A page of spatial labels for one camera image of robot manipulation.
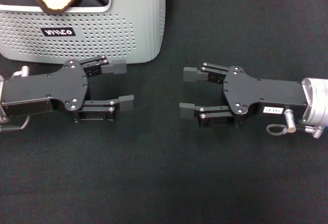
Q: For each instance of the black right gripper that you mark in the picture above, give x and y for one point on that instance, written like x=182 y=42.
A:
x=269 y=93

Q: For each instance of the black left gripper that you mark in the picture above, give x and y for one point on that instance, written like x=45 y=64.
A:
x=43 y=90

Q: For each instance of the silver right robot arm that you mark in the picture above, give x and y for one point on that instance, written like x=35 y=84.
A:
x=316 y=101

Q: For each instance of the grey perforated storage basket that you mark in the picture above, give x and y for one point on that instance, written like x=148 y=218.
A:
x=102 y=34

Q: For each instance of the black tablecloth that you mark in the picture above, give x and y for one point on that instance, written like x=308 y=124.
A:
x=164 y=170

